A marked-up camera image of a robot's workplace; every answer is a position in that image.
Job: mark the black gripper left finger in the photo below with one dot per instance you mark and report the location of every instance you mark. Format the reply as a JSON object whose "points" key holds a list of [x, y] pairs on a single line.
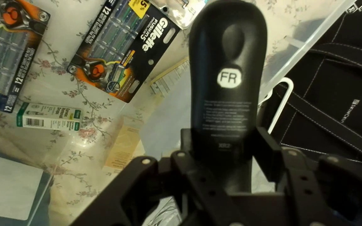
{"points": [[147, 192]]}

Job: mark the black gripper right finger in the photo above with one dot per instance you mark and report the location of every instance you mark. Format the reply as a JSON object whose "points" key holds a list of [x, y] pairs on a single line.
{"points": [[327, 192]]}

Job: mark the black remote control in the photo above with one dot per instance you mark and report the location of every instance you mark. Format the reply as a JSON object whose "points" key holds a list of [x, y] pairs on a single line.
{"points": [[226, 50]]}

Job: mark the black bag with white stitching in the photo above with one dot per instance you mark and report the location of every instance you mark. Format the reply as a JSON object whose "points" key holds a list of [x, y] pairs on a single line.
{"points": [[339, 83]]}

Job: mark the white printed paper leaflet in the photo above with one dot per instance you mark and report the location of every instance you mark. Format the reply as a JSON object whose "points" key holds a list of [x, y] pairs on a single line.
{"points": [[168, 82]]}

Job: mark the green white label strip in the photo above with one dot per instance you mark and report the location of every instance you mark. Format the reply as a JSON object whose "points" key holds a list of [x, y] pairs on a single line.
{"points": [[46, 115]]}

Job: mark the grey paper envelope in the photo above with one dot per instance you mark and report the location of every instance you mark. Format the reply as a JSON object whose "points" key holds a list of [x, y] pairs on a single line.
{"points": [[9, 188]]}

